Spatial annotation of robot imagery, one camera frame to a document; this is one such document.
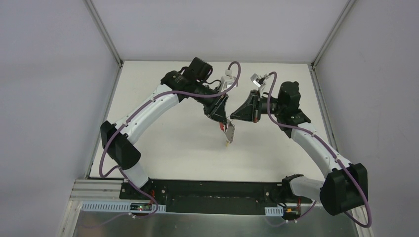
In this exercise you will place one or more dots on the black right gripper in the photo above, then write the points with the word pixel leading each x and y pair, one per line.
pixel 256 106

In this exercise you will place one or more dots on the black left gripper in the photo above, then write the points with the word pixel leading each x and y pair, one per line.
pixel 214 102

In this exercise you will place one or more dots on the red-handled metal key holder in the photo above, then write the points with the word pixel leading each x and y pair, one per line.
pixel 228 130

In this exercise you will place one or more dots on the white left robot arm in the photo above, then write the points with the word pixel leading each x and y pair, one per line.
pixel 118 138

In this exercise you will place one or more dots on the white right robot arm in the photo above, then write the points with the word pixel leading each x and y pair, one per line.
pixel 345 185

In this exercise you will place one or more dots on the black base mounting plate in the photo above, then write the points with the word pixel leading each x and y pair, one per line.
pixel 214 197

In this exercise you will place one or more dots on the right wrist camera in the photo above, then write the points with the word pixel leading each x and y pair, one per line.
pixel 258 80

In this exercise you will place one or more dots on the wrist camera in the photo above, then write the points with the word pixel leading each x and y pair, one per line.
pixel 227 81
pixel 258 80

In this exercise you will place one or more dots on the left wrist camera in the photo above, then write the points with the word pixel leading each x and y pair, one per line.
pixel 227 81

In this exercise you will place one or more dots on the white cable duct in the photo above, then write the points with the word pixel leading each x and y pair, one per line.
pixel 122 207

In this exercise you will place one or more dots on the aluminium frame rail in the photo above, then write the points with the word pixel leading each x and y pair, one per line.
pixel 96 190

